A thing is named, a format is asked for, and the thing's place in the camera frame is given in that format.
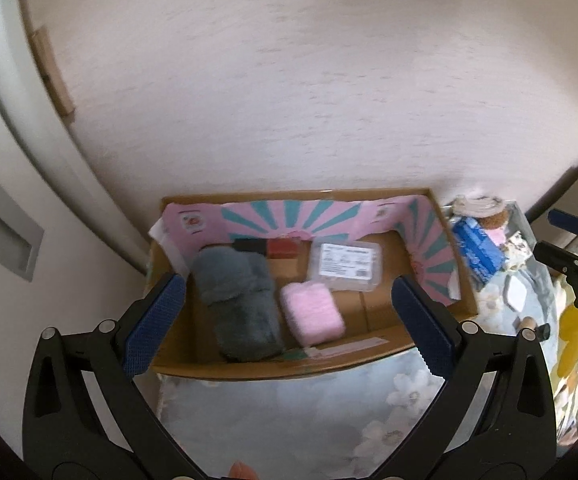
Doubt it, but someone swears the white frilled cork jar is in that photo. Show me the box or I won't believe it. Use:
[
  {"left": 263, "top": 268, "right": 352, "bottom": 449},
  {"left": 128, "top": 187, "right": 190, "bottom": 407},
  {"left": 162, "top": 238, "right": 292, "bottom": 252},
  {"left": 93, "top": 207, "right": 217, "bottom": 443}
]
[{"left": 452, "top": 195, "right": 512, "bottom": 231}]

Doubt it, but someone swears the clear plastic case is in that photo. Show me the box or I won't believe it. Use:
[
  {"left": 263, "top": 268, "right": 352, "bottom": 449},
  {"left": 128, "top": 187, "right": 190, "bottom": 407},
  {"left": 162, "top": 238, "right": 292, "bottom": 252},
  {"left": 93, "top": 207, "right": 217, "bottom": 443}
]
[{"left": 307, "top": 240, "right": 384, "bottom": 293}]

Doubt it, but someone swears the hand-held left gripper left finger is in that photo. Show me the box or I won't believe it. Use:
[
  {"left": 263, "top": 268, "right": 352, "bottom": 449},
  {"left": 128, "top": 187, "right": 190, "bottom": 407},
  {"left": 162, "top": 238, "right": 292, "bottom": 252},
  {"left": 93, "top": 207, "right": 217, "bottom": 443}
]
[{"left": 23, "top": 272, "right": 205, "bottom": 480}]

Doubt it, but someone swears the small black box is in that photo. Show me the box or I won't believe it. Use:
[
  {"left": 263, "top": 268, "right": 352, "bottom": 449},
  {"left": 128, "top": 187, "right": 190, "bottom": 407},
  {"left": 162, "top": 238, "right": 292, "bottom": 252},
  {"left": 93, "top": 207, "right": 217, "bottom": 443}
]
[{"left": 233, "top": 238, "right": 269, "bottom": 258}]

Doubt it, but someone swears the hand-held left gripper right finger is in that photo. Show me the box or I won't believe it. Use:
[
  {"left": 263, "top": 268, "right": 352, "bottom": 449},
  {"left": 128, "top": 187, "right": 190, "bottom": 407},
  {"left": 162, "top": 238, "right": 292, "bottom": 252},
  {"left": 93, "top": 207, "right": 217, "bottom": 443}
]
[{"left": 374, "top": 275, "right": 557, "bottom": 480}]

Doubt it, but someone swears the blue packet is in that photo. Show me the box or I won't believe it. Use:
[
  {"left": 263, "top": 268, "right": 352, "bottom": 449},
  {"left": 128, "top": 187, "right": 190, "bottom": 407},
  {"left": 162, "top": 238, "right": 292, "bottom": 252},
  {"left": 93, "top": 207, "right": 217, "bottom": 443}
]
[{"left": 452, "top": 216, "right": 507, "bottom": 286}]

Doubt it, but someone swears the pink teal striped paper liner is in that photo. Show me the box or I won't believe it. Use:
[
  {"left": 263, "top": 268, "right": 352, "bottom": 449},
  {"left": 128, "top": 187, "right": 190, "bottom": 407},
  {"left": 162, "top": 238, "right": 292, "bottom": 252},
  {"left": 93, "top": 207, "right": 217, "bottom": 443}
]
[{"left": 150, "top": 195, "right": 462, "bottom": 306}]

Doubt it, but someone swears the grey fluffy cloth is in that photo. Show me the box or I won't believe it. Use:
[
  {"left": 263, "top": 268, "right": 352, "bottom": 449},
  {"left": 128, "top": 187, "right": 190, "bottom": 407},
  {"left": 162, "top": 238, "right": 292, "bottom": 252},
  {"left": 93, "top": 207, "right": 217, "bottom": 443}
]
[{"left": 191, "top": 246, "right": 286, "bottom": 363}]

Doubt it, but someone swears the wooden wall block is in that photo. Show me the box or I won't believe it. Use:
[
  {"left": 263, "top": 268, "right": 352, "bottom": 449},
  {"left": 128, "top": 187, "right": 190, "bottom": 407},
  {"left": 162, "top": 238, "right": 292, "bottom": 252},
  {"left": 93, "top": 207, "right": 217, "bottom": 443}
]
[{"left": 29, "top": 26, "right": 76, "bottom": 117}]

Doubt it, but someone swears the floral blanket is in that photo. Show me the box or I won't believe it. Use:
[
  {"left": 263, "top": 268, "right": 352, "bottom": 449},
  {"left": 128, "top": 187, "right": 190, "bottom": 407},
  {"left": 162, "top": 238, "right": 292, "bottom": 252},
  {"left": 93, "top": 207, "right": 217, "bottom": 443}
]
[{"left": 156, "top": 200, "right": 578, "bottom": 480}]

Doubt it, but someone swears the pink fluffy cloth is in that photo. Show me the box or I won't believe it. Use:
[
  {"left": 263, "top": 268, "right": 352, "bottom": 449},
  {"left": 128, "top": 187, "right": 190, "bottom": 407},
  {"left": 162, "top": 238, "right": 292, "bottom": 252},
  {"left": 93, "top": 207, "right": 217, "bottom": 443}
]
[{"left": 279, "top": 281, "right": 346, "bottom": 347}]

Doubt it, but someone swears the brown cardboard box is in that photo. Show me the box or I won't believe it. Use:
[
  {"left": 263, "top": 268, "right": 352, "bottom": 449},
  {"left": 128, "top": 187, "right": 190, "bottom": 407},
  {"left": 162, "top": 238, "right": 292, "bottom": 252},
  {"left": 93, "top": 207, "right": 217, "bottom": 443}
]
[{"left": 145, "top": 187, "right": 479, "bottom": 381}]

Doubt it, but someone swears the yellow leaf-print cloth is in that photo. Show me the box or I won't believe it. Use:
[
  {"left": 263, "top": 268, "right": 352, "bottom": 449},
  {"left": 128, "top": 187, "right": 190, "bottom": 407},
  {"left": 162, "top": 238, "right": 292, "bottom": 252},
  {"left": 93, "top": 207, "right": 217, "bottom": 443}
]
[{"left": 553, "top": 285, "right": 578, "bottom": 448}]

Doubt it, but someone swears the white door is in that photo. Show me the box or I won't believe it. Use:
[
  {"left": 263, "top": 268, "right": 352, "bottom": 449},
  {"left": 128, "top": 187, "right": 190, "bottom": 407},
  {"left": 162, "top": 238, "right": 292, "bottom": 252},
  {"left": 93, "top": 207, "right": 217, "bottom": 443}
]
[{"left": 0, "top": 0, "right": 147, "bottom": 461}]

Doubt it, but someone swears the small black-capped tube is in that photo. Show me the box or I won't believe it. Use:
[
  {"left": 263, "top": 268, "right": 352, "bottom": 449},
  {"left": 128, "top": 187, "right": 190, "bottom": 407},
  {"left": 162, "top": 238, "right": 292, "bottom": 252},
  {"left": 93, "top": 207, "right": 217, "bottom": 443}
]
[{"left": 519, "top": 317, "right": 551, "bottom": 343}]

